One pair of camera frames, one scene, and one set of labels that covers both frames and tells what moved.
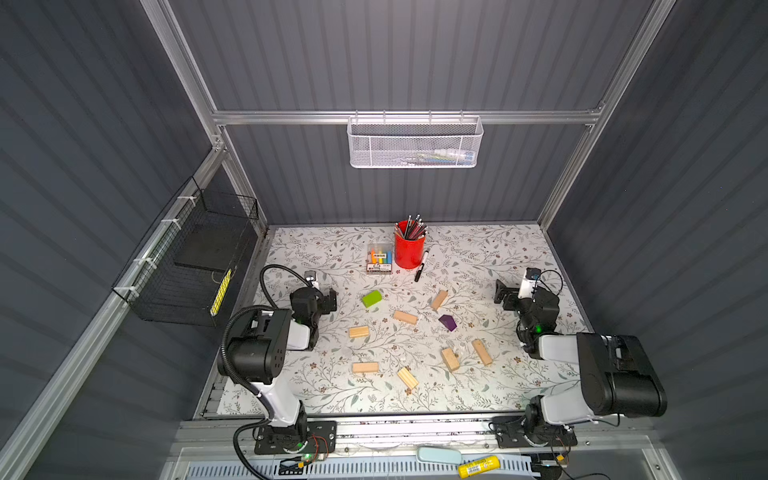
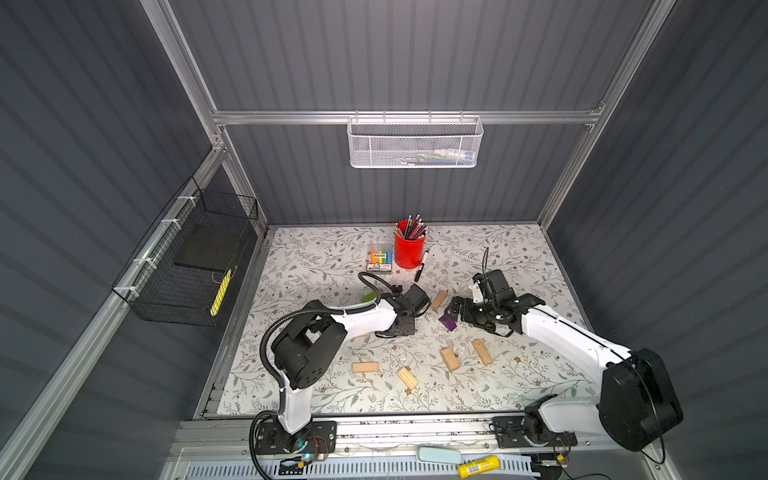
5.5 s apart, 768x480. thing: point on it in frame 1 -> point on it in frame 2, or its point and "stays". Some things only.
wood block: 438,299 stays
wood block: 450,359 stays
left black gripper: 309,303 -> 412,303
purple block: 448,321 stays
